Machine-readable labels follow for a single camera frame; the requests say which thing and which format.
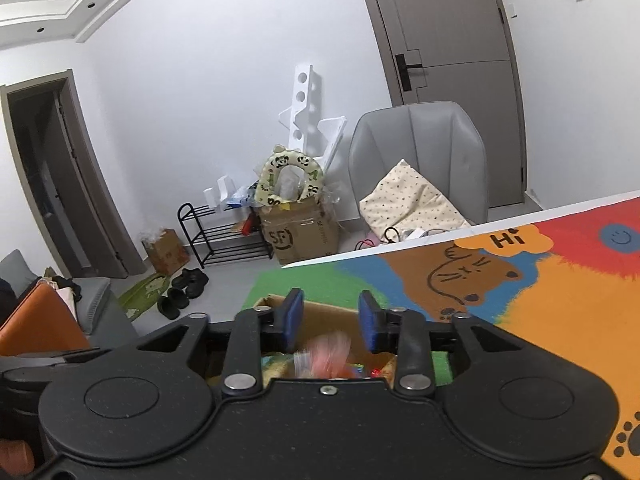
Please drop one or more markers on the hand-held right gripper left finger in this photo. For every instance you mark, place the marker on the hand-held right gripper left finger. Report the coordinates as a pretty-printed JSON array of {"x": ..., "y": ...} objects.
[{"x": 292, "y": 320}]

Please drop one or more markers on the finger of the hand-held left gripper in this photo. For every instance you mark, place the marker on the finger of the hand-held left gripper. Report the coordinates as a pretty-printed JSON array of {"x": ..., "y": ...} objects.
[{"x": 50, "y": 360}]

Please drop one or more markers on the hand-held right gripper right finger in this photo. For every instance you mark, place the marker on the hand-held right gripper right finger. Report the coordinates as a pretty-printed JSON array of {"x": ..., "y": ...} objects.
[{"x": 370, "y": 322}]

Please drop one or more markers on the orange pink biscuit packet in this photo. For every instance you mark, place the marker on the orange pink biscuit packet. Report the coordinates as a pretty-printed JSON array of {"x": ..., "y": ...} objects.
[{"x": 322, "y": 355}]

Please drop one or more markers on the person's left hand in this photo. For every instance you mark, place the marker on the person's left hand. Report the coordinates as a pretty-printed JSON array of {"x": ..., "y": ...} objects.
[{"x": 15, "y": 457}]

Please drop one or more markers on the orange chair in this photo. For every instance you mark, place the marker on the orange chair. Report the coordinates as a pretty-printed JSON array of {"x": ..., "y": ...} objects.
[{"x": 40, "y": 325}]

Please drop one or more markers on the grey sofa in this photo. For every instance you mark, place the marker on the grey sofa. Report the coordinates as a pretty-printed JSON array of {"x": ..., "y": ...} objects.
[{"x": 100, "y": 305}]

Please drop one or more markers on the pile of clothes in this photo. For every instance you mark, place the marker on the pile of clothes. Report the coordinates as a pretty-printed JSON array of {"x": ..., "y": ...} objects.
[{"x": 62, "y": 285}]

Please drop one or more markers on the pink item on chair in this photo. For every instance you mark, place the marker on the pink item on chair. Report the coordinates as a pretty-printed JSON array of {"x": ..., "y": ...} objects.
[{"x": 370, "y": 241}]

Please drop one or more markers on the large logo cardboard box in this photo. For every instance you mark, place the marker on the large logo cardboard box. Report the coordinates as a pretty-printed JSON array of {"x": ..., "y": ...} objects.
[{"x": 300, "y": 235}]

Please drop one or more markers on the red item on rack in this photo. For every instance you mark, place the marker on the red item on rack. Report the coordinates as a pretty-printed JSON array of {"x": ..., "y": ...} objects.
[{"x": 248, "y": 225}]

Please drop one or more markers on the black shoe rack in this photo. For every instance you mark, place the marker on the black shoe rack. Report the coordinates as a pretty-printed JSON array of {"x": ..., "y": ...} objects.
[{"x": 220, "y": 242}]

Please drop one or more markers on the black slipper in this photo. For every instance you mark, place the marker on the black slipper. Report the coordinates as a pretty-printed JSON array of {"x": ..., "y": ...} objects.
[
  {"x": 168, "y": 308},
  {"x": 178, "y": 299},
  {"x": 195, "y": 276},
  {"x": 190, "y": 290}
]

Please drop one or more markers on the green floor mat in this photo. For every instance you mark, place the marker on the green floor mat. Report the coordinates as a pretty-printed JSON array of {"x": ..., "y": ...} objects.
[{"x": 142, "y": 295}]

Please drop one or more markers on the dotted cream cushion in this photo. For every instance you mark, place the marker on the dotted cream cushion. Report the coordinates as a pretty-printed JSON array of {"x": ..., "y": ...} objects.
[{"x": 410, "y": 200}]

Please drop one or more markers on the clear plastic bags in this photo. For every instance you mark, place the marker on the clear plastic bags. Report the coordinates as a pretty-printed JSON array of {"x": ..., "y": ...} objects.
[{"x": 244, "y": 199}]

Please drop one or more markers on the small brown cardboard box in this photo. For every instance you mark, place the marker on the small brown cardboard box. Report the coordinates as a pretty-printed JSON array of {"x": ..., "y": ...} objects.
[{"x": 167, "y": 252}]

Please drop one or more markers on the white plastic holders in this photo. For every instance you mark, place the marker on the white plastic holders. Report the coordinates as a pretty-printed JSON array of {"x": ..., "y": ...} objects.
[{"x": 220, "y": 192}]

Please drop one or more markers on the open interior door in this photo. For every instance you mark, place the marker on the open interior door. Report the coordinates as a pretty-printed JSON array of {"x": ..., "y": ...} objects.
[{"x": 75, "y": 175}]

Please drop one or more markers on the grey chair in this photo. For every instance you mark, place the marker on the grey chair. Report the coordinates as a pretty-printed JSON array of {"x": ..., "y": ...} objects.
[{"x": 420, "y": 135}]

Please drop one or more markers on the colourful cartoon play mat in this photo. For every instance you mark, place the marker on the colourful cartoon play mat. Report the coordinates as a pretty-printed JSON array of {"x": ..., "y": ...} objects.
[{"x": 565, "y": 310}]

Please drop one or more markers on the white holed rack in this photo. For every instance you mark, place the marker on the white holed rack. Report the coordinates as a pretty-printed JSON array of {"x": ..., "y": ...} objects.
[{"x": 302, "y": 95}]

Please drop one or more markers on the grey door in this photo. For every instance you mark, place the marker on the grey door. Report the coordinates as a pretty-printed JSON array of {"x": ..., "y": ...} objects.
[{"x": 450, "y": 25}]

